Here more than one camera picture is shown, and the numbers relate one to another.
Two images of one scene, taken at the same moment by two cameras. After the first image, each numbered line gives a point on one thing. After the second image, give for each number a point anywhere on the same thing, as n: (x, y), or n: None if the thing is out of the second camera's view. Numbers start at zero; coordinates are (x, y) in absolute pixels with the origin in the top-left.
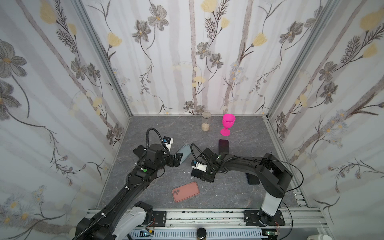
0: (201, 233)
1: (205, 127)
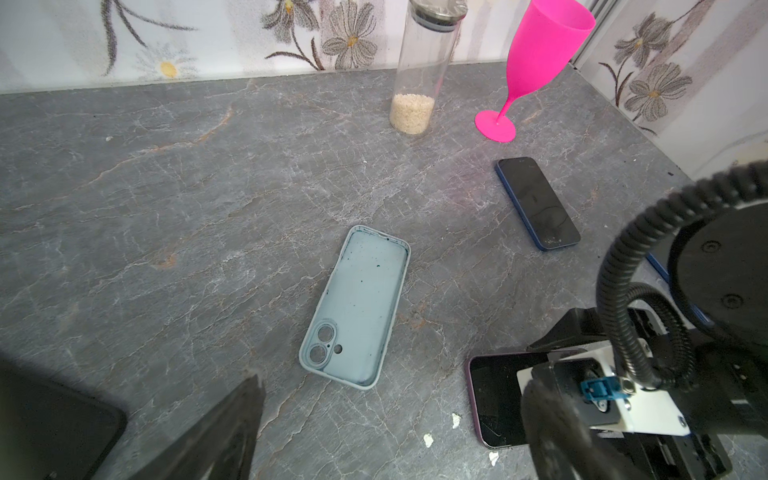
0: None
1: (426, 53)
